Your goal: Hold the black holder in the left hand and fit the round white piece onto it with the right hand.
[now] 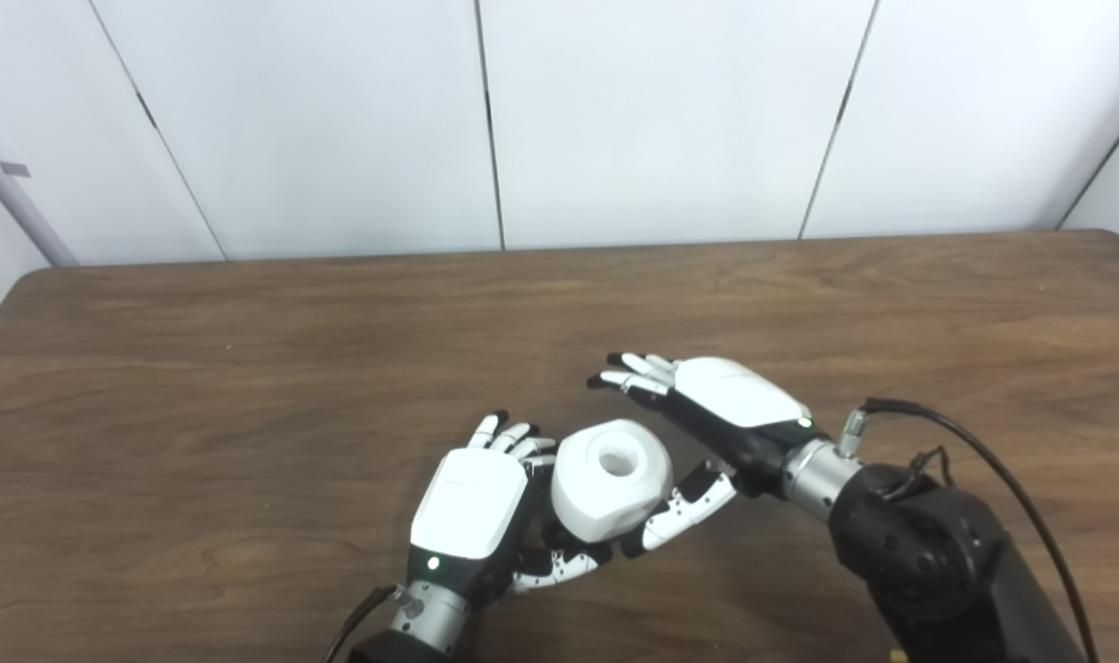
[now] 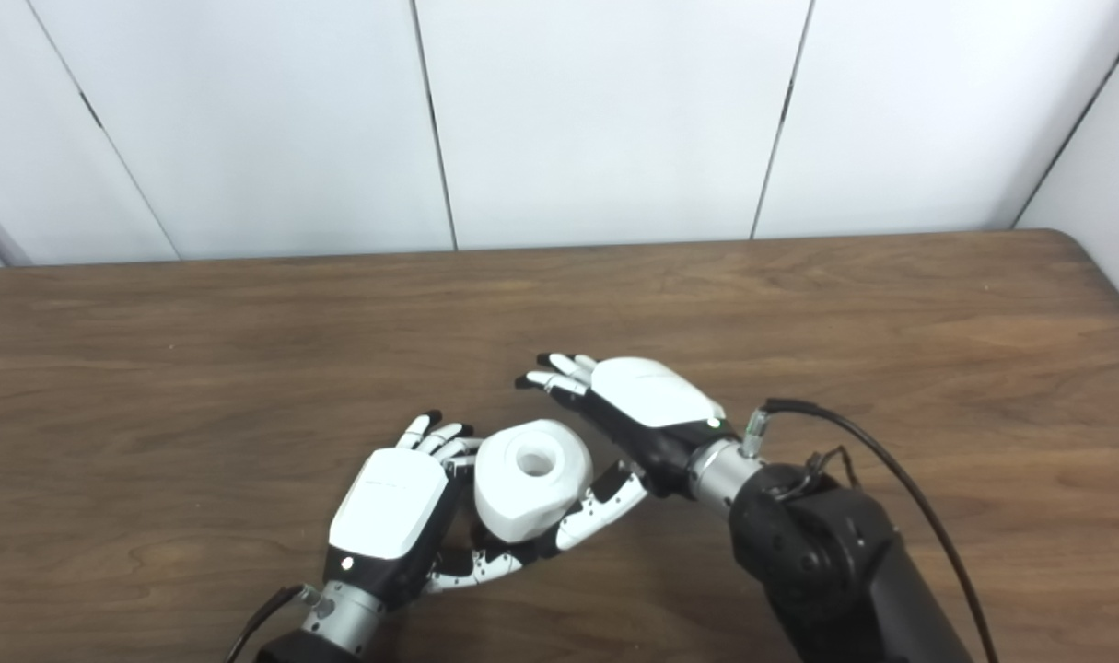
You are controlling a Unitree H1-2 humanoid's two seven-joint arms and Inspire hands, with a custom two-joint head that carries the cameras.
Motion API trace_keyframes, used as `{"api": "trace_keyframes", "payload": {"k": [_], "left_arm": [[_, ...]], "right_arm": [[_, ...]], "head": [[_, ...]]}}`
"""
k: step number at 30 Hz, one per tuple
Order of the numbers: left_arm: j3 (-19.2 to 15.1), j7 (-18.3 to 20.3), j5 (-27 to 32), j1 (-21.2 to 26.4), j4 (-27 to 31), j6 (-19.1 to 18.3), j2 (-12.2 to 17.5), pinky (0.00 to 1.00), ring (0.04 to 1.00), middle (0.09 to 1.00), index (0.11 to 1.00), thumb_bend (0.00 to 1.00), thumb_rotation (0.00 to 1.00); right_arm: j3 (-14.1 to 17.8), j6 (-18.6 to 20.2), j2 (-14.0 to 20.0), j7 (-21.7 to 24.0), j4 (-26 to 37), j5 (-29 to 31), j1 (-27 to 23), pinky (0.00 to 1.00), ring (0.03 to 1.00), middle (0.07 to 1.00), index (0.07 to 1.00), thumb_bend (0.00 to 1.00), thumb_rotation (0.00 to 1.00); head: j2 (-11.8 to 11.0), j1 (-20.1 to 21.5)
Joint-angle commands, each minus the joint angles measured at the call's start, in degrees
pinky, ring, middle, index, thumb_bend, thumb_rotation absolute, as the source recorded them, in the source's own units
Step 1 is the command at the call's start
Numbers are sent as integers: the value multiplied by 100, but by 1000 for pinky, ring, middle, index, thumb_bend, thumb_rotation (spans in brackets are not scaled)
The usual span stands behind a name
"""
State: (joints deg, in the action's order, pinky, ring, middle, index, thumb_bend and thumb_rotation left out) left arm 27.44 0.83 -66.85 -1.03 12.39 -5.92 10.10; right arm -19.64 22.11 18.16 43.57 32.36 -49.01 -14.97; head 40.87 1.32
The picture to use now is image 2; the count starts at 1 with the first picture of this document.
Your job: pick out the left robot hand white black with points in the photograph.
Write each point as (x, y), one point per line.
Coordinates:
(389, 506)

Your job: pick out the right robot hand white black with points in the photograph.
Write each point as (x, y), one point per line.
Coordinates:
(656, 396)

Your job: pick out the round white plastic piece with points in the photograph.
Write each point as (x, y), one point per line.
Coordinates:
(513, 502)

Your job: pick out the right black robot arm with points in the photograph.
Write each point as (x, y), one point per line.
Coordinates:
(826, 562)

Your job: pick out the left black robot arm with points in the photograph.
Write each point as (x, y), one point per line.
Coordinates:
(338, 626)

